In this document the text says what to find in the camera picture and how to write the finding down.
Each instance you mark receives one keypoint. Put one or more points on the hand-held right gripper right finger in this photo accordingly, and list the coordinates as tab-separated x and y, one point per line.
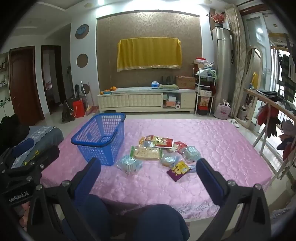
207	176

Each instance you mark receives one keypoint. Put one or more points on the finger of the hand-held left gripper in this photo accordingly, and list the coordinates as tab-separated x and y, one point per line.
46	152
22	146

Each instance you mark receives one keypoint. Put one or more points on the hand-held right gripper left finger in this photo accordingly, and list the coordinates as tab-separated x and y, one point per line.
92	173

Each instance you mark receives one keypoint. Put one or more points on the purple yellow chip packet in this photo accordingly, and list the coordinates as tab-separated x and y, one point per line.
179	171

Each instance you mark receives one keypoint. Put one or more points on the clear blue-print snack packet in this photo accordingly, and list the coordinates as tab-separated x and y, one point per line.
190	153
129	163
170	160

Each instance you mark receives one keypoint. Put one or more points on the blue plastic basket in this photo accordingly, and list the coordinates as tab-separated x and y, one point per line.
87	141

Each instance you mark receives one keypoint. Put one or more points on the small red snack packet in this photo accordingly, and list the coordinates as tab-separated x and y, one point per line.
180	145

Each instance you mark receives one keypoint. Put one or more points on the red yellow snack packet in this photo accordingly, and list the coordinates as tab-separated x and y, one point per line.
161	141

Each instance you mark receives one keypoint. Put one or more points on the green-edged cracker packet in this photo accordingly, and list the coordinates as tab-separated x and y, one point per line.
146	153

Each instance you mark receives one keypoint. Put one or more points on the grey embroidered cushion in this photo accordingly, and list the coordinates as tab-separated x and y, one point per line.
44	139

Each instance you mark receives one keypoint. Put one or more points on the black clothing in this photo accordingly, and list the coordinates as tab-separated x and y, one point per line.
11	128

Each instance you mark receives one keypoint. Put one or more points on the pink quilted bed cover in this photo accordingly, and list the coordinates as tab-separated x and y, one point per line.
231	150

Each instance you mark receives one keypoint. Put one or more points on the black bag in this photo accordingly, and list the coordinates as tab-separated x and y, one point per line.
67	110

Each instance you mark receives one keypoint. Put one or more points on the red bag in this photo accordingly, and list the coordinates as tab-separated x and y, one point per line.
78	107

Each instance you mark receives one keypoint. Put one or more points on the brown wooden door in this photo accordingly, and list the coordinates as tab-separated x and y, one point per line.
22	85

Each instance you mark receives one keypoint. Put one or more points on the pink broom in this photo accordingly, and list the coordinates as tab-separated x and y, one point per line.
90	109

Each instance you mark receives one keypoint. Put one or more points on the pink bag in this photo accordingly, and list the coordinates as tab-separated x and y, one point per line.
222	111

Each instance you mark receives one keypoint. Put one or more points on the person's right leg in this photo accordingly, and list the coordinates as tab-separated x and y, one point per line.
157	222

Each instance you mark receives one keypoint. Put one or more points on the mop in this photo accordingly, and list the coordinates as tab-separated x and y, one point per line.
82	92

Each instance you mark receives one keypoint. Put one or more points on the yellow snack box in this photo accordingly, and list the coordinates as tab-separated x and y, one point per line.
204	102

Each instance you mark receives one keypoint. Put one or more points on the white tape roll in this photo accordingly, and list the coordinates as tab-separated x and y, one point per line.
177	106

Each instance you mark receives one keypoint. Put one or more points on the white metal rack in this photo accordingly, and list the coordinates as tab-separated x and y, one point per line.
196	97

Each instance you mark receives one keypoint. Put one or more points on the orange box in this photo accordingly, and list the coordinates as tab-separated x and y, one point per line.
170	104

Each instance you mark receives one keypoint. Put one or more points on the cream TV cabinet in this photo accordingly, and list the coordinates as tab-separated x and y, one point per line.
129	100

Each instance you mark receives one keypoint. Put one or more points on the blue plate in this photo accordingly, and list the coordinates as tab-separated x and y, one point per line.
108	93

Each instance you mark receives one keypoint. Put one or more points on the blue white box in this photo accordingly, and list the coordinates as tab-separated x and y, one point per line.
172	98

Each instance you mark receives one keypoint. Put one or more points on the red cloth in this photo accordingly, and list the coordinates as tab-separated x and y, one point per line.
266	113

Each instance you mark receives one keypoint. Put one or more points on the cardboard box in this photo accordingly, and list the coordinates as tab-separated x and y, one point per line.
185	82

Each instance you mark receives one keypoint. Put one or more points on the green folded cloth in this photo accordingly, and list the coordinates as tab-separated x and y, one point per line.
168	87

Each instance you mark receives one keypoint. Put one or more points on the wooden drying rack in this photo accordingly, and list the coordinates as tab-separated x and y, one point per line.
261	92

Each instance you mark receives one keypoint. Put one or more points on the blue tissue box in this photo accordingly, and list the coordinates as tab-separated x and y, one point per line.
155	84

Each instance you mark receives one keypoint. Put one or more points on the red white box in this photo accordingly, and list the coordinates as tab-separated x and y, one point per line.
200	61

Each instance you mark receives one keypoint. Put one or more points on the silver standing air conditioner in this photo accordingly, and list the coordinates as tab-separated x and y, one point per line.
222	58

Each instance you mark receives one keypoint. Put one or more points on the white framed standing mirror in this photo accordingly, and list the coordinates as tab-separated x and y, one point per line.
255	67

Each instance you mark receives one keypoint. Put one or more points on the yellow cloth cover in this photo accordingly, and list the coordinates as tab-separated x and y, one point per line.
148	53

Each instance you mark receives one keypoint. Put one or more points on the patterned curtain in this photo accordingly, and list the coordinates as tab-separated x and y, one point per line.
236	46

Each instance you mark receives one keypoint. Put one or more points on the hanging clothes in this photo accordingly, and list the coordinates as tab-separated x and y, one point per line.
286	69

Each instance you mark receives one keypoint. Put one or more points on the red flower vase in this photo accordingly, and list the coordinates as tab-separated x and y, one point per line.
217	18

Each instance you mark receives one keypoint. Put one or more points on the wall shelf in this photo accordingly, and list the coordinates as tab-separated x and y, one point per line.
3	81

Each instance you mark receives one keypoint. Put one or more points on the small round brown wall decor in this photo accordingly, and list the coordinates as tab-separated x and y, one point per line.
86	88

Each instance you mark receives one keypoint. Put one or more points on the dark brown door frame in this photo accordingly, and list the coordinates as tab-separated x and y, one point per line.
60	69

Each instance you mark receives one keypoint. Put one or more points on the round blue wall decor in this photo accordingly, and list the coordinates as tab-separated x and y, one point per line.
82	30

